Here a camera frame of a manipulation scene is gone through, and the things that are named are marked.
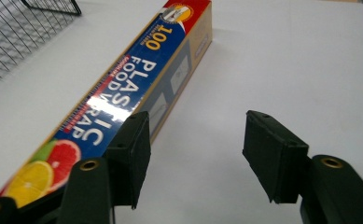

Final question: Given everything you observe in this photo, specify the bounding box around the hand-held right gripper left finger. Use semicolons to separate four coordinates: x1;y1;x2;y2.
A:
57;110;152;224

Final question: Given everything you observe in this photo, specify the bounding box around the black wire basket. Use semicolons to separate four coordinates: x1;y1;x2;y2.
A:
0;0;83;94

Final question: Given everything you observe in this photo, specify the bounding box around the long blue food wrap box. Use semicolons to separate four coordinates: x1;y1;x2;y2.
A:
0;0;214;209

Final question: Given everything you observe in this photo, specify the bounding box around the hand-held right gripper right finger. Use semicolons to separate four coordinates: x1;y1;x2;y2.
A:
242;109;363;224

